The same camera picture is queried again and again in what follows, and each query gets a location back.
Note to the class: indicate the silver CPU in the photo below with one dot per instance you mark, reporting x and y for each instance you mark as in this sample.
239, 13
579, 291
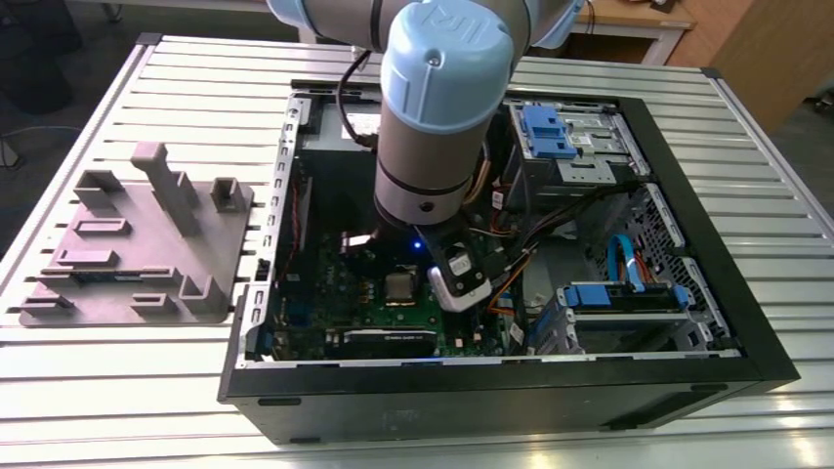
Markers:
400, 285

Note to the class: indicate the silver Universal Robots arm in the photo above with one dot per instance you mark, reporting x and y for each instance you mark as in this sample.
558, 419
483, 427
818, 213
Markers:
429, 146

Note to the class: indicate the CPU socket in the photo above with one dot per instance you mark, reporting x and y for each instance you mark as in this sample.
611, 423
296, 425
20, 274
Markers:
400, 303

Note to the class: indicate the green motherboard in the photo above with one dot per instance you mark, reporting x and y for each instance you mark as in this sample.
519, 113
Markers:
325, 283

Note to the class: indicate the grey power supply unit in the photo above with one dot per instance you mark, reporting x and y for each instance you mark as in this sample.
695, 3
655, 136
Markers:
325, 185

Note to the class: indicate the black graphics card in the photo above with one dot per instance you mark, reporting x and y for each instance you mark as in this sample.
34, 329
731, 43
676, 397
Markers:
391, 342

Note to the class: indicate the black disk in blue carrier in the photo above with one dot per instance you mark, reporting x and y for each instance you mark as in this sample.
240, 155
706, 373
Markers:
592, 295

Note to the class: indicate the blue disk carrier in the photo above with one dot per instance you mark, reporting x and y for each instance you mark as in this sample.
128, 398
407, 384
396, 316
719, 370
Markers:
547, 137

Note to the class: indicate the metal disk bay cage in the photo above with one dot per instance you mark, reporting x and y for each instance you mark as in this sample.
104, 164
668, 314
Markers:
586, 173

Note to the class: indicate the black open PC case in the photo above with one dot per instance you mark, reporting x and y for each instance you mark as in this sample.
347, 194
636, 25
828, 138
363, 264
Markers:
456, 405

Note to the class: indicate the grey parts rack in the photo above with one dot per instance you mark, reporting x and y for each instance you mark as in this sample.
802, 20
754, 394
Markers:
163, 254

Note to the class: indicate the green RAM stick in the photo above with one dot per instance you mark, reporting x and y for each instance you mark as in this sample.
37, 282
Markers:
107, 277

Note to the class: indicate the black table corner cap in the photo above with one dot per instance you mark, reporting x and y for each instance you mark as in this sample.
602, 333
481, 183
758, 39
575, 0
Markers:
711, 73
149, 39

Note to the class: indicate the wooden desk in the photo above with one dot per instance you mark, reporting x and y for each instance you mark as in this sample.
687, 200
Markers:
626, 19

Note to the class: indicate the black office chair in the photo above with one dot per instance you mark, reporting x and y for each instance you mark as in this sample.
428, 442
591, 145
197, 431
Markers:
32, 58

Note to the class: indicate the brown wooden cabinet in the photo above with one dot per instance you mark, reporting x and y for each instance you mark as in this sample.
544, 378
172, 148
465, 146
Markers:
768, 58

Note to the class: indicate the small silver wrist camera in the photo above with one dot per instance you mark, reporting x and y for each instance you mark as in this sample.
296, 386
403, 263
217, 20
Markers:
359, 240

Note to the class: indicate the metal disk bay frame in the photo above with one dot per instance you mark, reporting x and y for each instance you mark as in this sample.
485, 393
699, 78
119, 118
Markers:
696, 337

